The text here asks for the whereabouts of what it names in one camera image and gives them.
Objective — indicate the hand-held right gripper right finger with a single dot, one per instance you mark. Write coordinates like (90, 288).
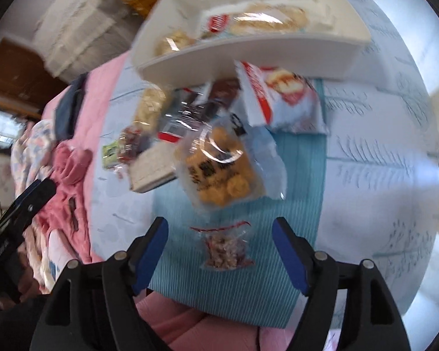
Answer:
(291, 257)

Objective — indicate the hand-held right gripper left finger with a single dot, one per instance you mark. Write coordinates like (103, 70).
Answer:
(152, 254)

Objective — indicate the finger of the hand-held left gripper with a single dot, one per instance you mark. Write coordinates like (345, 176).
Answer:
(29, 201)

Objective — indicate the small clear nut packet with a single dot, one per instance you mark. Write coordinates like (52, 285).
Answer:
(223, 250)

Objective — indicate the white biscuit packet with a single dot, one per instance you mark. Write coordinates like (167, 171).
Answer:
(152, 170)

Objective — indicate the orange puff snack packet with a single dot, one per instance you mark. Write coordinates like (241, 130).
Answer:
(216, 168)

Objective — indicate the dark snack packet red edge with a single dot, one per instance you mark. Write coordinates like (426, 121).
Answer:
(183, 117)

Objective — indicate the clear beige cracker packet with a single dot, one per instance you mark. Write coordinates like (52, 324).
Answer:
(150, 108)

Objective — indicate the red white chips bag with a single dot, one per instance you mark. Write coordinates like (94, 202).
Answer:
(285, 95)

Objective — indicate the brown chocolate packet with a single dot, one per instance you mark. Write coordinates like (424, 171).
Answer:
(225, 91)

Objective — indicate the white plastic storage box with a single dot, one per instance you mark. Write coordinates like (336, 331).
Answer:
(241, 56)

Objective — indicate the person's left hand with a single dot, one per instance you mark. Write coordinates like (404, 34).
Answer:
(27, 285)

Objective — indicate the floral cloth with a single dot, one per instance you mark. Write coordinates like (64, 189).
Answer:
(31, 153)

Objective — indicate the crumpled pink garment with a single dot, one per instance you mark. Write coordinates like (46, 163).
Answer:
(71, 164)

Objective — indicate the teal striped mat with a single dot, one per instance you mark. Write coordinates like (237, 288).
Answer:
(241, 292)

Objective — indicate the blue grey cloth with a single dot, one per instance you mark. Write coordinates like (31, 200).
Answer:
(69, 109)

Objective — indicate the green dark red snack packet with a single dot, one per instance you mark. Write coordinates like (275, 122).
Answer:
(126, 146)

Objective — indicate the brown wooden furniture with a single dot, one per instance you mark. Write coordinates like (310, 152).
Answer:
(18, 76)

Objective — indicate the pink blanket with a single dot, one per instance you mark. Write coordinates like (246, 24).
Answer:
(95, 91)

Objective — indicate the white lace cover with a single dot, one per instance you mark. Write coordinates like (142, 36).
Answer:
(80, 25)

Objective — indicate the small beige cracker packet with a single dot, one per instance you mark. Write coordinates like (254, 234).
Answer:
(173, 42)

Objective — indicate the red label rice cracker packet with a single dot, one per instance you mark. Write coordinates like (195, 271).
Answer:
(256, 20)

